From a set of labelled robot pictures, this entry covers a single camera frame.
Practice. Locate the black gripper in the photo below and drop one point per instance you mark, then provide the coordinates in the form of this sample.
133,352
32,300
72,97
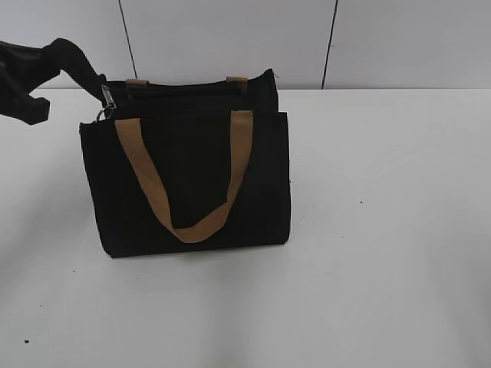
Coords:
21,74

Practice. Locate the silver zipper pull with ring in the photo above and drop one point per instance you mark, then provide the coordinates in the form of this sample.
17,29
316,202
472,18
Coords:
108,104

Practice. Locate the black tote bag tan handles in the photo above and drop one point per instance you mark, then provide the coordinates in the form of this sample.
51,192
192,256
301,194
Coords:
190,168

